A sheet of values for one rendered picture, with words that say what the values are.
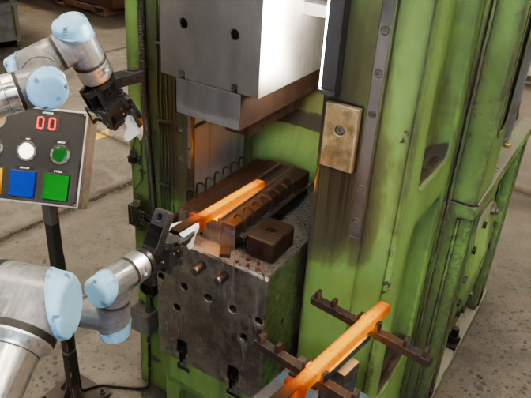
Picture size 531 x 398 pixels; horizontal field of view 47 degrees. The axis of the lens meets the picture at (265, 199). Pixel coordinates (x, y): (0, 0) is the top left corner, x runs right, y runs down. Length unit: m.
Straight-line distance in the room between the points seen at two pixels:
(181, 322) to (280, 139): 0.68
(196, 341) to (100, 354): 0.91
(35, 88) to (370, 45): 0.73
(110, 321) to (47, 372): 1.27
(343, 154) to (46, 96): 0.72
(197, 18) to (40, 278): 0.74
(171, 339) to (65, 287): 0.94
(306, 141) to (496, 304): 1.61
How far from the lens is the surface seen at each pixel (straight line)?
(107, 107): 1.46
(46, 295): 1.08
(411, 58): 1.45
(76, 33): 1.34
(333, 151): 1.56
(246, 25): 1.45
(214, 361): 1.92
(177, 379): 2.10
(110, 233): 3.51
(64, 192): 1.85
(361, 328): 1.41
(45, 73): 1.21
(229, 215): 1.72
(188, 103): 1.61
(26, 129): 1.91
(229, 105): 1.53
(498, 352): 3.01
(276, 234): 1.66
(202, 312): 1.83
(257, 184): 1.85
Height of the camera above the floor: 1.87
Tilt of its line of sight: 29 degrees down
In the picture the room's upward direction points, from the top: 4 degrees clockwise
